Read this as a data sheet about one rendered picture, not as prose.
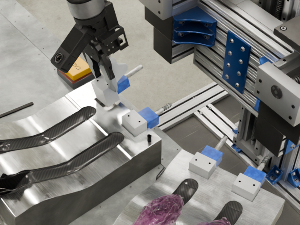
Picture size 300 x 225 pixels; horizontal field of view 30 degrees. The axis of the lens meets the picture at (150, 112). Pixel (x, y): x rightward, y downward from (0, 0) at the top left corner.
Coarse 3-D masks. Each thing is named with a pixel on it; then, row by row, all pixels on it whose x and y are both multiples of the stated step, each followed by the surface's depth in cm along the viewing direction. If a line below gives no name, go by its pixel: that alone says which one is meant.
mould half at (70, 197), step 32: (64, 96) 137; (0, 128) 126; (32, 128) 130; (96, 128) 130; (0, 160) 118; (32, 160) 120; (64, 160) 124; (96, 160) 124; (128, 160) 124; (160, 160) 133; (32, 192) 112; (64, 192) 115; (96, 192) 122; (0, 224) 115; (32, 224) 113; (64, 224) 121
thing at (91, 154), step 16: (80, 112) 134; (64, 128) 131; (0, 144) 122; (16, 144) 124; (32, 144) 126; (96, 144) 127; (112, 144) 127; (80, 160) 125; (16, 176) 115; (32, 176) 117; (48, 176) 119; (0, 192) 110
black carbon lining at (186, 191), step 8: (184, 184) 123; (192, 184) 123; (176, 192) 122; (184, 192) 122; (192, 192) 122; (184, 200) 120; (224, 208) 119; (232, 208) 119; (240, 208) 119; (224, 216) 118; (232, 216) 118; (232, 224) 116
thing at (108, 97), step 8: (128, 72) 136; (136, 72) 136; (96, 80) 132; (104, 80) 132; (120, 80) 133; (128, 80) 134; (96, 88) 132; (104, 88) 130; (120, 88) 133; (96, 96) 135; (104, 96) 131; (112, 96) 132; (104, 104) 134
